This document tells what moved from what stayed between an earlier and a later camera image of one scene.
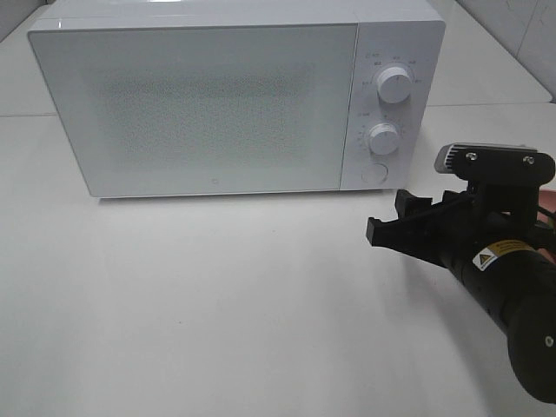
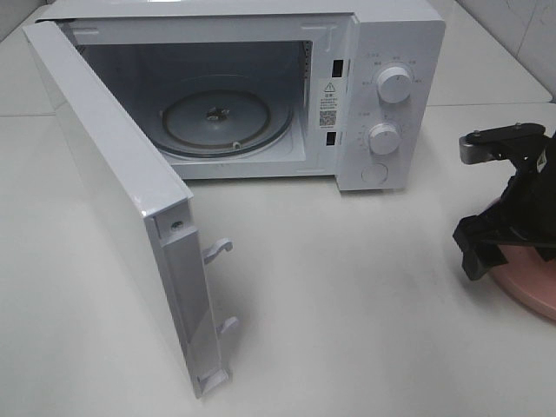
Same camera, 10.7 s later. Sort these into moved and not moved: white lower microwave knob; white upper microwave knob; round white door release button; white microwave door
Moved: white microwave door
Not moved: white lower microwave knob; white upper microwave knob; round white door release button
